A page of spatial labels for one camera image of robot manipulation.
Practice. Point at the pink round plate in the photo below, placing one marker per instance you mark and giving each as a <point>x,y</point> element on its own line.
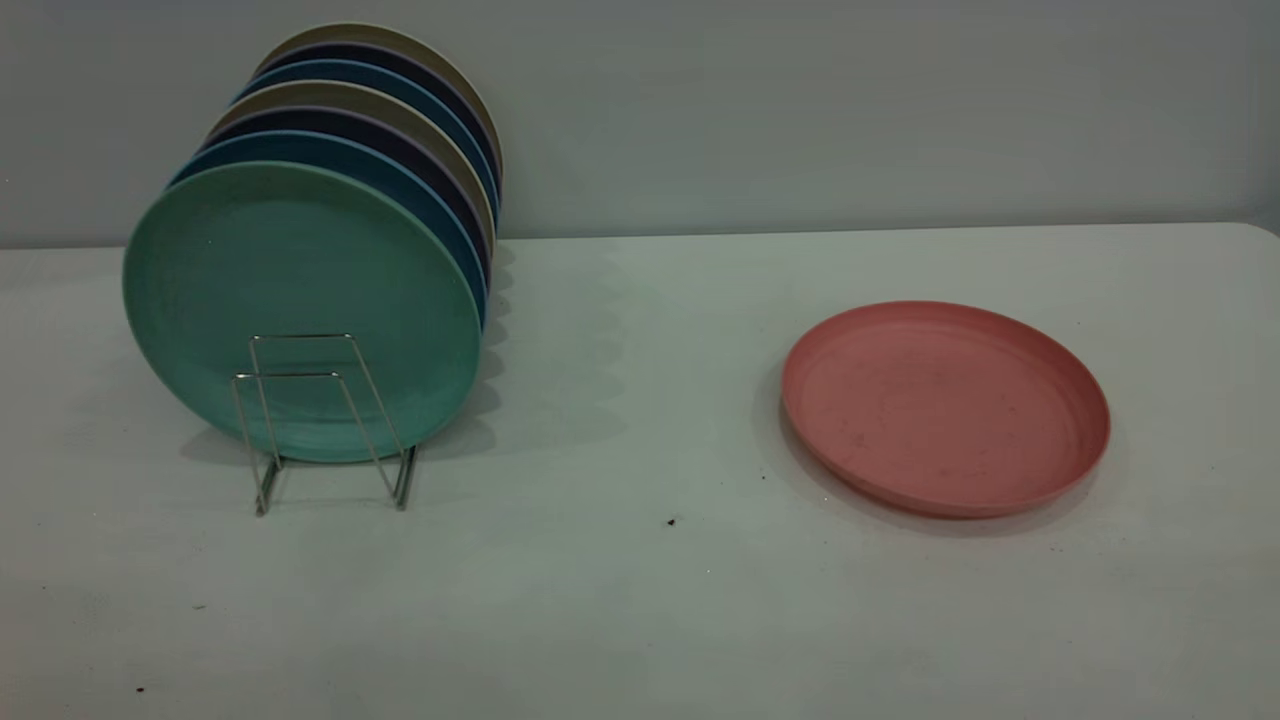
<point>940,410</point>

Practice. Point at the dark purple round plate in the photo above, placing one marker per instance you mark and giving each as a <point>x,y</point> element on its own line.
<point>330,120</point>
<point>350,50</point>

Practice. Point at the blue round plate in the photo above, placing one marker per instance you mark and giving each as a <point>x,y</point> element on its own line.
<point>360,72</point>
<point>400,172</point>

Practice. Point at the green round plate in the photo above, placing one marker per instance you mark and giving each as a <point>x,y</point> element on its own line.
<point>250,270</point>

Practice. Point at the beige round plate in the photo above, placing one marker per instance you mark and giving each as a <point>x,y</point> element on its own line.
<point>370,32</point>
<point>330,95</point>

